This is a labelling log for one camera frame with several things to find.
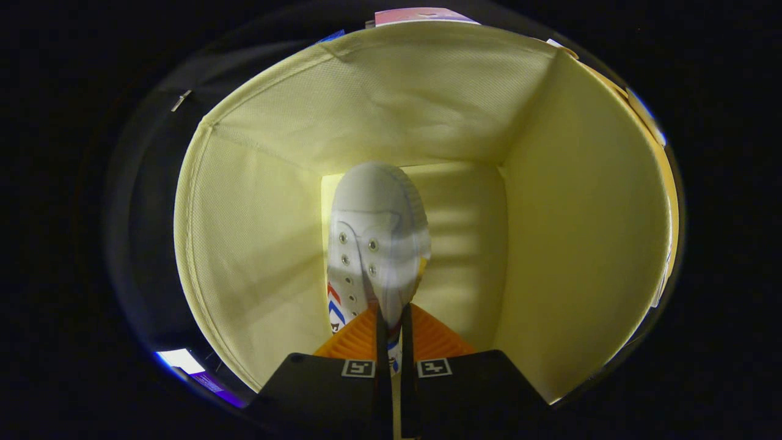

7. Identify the cream fabric storage box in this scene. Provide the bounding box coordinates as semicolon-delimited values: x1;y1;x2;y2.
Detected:
173;21;680;405

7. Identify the white striped shoe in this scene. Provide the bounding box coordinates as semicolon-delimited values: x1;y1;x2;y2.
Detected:
326;161;432;373

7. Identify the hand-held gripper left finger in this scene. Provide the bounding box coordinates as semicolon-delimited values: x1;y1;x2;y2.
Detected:
252;304;395;440

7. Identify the pink cover book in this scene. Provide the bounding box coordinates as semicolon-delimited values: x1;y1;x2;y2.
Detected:
374;7;478;27

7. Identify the laptop screen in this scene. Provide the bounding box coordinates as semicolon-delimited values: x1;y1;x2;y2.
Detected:
155;348;246;408

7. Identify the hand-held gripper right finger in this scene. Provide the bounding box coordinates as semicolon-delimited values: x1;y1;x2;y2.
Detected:
400;303;552;440

